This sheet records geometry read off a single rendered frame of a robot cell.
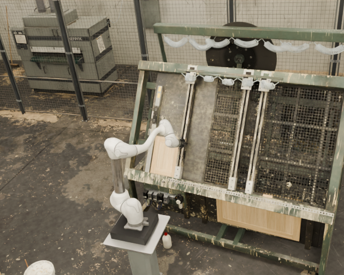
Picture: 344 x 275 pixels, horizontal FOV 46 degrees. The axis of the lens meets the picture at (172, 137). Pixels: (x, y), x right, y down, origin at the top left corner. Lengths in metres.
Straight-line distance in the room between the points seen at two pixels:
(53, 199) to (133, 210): 2.33
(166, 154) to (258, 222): 1.22
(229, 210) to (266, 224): 0.41
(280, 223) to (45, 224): 2.94
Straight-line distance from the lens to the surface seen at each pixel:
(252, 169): 3.99
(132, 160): 4.54
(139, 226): 3.86
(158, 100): 4.40
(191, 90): 4.22
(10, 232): 5.64
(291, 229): 4.45
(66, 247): 5.13
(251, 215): 4.46
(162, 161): 4.36
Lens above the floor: 3.50
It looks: 32 degrees down
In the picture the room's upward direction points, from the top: 7 degrees counter-clockwise
